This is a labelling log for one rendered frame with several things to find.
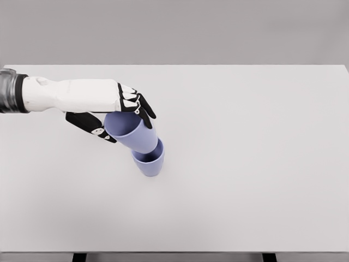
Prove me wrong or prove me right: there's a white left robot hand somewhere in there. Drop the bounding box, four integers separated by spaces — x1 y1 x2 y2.
55 79 157 144

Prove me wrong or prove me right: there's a lavender plastic cup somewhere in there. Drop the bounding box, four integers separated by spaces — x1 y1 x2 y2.
104 111 159 153
130 138 165 177

